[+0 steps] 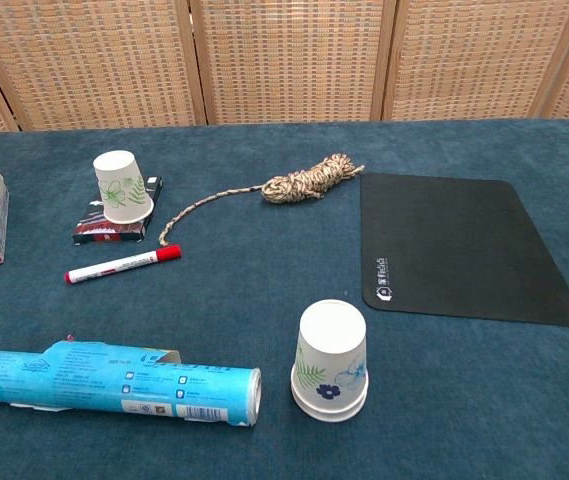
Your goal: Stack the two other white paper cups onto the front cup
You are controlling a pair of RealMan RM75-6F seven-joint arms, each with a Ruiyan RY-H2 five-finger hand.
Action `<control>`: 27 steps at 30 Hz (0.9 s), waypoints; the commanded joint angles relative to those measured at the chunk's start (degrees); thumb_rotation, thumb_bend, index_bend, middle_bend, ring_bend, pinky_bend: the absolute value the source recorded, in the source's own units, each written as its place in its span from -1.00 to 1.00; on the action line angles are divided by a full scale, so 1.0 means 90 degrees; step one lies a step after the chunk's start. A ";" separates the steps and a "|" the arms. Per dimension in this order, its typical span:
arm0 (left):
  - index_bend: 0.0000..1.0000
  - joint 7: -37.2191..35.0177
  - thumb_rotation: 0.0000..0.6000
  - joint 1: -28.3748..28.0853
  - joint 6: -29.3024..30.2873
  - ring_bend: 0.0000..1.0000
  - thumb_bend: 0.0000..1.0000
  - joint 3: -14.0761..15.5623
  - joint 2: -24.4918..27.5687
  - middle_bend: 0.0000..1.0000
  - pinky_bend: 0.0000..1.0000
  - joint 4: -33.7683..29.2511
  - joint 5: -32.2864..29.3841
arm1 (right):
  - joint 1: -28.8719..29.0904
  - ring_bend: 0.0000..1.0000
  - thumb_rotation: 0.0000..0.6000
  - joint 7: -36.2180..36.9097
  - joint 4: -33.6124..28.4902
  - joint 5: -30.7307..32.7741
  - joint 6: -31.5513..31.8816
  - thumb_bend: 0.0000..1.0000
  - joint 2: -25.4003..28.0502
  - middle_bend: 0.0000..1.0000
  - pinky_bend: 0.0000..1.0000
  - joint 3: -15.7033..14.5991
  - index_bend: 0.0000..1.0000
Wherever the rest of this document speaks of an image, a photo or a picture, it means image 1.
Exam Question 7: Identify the blue cling film roll box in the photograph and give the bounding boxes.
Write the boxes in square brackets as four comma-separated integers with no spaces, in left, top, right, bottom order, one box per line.
[0,335,263,429]

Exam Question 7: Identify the white paper cup green flower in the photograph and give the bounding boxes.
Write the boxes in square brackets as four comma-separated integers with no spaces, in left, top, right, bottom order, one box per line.
[92,150,156,224]

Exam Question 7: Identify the white paper cup green leaves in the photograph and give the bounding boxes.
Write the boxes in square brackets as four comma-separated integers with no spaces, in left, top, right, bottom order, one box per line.
[293,394,368,424]

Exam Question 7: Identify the red and white marker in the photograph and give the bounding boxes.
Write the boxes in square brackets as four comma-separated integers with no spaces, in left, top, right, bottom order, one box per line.
[64,243,183,286]

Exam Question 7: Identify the black red small packet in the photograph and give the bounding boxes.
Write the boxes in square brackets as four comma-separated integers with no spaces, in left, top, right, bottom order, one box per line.
[72,175,165,246]

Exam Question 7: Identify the black mouse pad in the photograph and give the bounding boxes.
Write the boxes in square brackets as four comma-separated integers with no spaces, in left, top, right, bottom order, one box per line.
[359,172,569,328]

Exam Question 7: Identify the woven bamboo folding screen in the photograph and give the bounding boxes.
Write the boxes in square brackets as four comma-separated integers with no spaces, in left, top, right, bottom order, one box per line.
[0,0,569,134]

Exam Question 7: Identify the white paper cup blue flowers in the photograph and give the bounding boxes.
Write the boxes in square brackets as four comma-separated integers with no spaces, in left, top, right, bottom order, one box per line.
[290,299,369,409]

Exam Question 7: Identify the beige braided rope bundle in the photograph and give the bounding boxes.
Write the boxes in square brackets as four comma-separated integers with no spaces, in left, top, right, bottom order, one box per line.
[157,152,367,249]

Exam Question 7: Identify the blue felt table cloth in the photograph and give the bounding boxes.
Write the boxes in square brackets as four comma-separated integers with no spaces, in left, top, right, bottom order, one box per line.
[0,117,569,480]

